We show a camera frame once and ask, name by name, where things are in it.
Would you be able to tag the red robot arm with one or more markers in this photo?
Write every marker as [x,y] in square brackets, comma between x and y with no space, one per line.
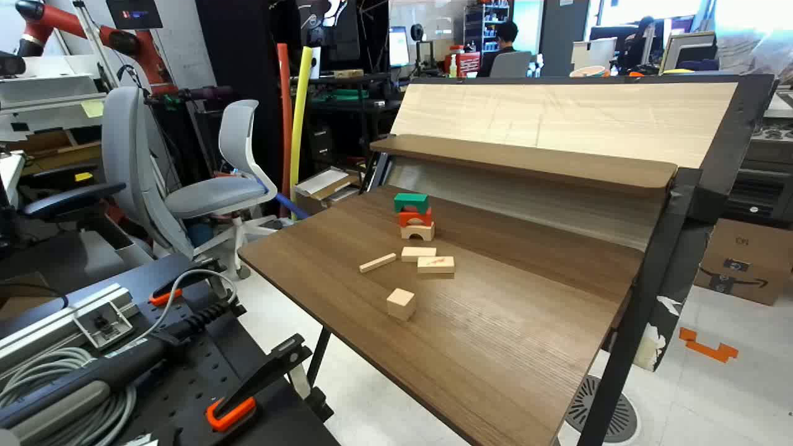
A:
[138,42]

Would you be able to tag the wooden arch block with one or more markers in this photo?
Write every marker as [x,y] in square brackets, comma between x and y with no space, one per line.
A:
[418,231]

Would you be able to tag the green block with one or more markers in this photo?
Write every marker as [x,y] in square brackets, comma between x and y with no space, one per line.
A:
[416,200]

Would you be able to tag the small flat wooden block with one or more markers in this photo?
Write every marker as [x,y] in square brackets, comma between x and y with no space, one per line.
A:
[413,254]

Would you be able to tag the orange arch block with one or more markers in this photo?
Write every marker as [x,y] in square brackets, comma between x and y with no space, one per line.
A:
[416,219]

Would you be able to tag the thin wooden plank block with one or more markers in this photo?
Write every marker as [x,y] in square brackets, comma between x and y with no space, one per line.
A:
[377,261]

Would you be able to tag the rectangular wooden block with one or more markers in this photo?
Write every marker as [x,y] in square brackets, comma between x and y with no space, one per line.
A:
[437,265]

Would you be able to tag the wooden cube block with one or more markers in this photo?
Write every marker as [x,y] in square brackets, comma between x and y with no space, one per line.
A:
[400,302]

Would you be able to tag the stack of books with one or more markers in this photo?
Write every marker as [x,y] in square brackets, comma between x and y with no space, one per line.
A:
[323,188]

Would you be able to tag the wooden desk with shelf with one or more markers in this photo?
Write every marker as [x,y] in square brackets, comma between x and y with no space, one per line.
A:
[577,208]

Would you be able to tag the white office chair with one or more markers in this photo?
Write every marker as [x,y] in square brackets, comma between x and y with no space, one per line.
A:
[229,193]

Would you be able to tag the yellow foam tube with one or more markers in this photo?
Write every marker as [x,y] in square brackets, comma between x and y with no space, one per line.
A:
[298,114]

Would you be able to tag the person in background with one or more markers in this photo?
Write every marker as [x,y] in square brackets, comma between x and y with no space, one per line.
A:
[505,34]

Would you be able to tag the orange foam tube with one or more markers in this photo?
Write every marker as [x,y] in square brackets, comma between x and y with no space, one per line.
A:
[286,114]

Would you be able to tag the grey office chair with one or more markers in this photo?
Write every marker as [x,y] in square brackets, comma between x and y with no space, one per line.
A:
[132,154]

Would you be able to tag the cardboard box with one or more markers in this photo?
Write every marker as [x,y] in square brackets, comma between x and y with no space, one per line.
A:
[747,261]

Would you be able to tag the black clamp orange handle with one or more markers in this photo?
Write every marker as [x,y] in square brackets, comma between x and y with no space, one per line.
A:
[281,361]

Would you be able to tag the aluminium rail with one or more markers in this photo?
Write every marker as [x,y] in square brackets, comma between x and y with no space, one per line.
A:
[100,319]

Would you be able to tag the orange floor bracket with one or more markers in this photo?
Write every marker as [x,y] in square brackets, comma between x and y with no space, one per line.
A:
[721,353]

